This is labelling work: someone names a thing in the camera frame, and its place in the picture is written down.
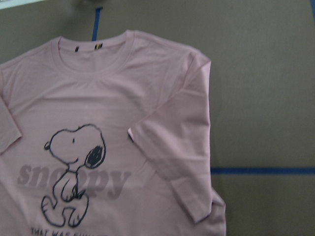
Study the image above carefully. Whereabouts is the pink Snoopy t-shirt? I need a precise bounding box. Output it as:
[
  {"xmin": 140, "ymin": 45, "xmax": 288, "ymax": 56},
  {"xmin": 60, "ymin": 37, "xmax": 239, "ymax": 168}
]
[{"xmin": 0, "ymin": 30, "xmax": 226, "ymax": 236}]

